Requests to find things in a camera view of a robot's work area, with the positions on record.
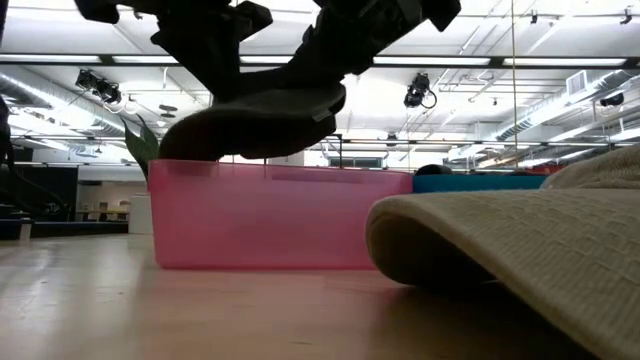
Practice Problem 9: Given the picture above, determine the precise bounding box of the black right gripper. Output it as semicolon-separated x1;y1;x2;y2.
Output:
289;0;462;89

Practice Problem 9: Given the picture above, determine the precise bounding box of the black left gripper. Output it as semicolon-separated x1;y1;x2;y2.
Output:
149;0;274;101

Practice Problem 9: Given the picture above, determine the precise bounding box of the beige knitted cap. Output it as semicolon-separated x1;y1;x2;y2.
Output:
364;144;640;360

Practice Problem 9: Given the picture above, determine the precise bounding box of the white cylinder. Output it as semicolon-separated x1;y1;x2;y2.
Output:
267;151;305;167

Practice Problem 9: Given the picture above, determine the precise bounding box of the green plant in white pot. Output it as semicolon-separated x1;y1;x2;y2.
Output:
122;114;160;235

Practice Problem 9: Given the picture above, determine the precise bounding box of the translucent pink plastic bin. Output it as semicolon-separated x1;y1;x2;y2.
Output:
148;158;414;271

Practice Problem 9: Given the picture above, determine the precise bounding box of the blue plastic bin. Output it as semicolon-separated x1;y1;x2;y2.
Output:
412;173;549;195

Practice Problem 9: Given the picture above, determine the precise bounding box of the red container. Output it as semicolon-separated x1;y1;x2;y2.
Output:
519;165;561;176

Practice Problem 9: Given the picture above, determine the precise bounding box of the white air vent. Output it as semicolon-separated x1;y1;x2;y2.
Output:
566;69;589;96

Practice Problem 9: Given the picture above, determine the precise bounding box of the thin hanging cord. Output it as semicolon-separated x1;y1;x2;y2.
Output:
510;0;517;174

